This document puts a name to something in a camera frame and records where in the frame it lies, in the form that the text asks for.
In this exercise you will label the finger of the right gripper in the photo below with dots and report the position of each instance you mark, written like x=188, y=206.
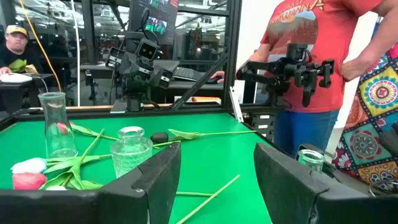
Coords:
x=114, y=58
x=163, y=78

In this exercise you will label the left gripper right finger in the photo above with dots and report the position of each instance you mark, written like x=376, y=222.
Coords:
x=295, y=199

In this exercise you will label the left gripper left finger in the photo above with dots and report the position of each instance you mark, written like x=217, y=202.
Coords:
x=93, y=208

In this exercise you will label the red artificial tulip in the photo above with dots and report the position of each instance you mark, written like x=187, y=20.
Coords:
x=28, y=181
x=84, y=130

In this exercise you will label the white artificial tulip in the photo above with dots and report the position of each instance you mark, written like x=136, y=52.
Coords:
x=29, y=165

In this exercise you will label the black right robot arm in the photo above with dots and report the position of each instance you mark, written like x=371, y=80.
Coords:
x=135, y=93

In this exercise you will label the ribbed glass vase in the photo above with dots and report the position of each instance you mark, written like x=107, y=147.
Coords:
x=311, y=158

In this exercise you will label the diamond-cut glass vase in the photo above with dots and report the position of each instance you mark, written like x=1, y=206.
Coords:
x=130, y=155

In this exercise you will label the tall smooth glass vase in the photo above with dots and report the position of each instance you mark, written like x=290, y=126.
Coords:
x=49, y=109

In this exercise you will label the black laptop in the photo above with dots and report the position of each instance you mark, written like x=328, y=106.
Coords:
x=186, y=74

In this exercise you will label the grey desk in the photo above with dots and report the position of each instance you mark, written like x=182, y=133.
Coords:
x=192, y=85

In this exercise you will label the white pole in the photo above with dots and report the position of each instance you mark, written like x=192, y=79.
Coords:
x=76, y=62

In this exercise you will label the dark monitor screen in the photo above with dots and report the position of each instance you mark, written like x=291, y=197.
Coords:
x=155, y=25

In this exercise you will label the black control box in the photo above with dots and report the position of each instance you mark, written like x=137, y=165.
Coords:
x=261, y=130

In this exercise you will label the white strip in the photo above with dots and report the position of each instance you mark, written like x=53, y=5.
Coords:
x=236, y=105

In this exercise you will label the green table mat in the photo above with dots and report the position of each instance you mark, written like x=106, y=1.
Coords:
x=211, y=155

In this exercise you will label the person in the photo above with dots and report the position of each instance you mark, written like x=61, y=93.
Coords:
x=311, y=31
x=15, y=40

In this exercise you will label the black desk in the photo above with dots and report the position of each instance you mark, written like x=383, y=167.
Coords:
x=18, y=93

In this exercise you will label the white object on desk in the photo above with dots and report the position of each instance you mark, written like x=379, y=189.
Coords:
x=14, y=77

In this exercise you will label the colourful patterned fabric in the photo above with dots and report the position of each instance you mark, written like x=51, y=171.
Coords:
x=373, y=93

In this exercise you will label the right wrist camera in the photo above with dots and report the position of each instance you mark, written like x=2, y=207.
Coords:
x=147, y=49

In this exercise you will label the black table border frame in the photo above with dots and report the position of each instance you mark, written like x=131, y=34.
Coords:
x=93, y=112

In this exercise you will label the black station frame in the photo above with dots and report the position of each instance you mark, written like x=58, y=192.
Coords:
x=231, y=46

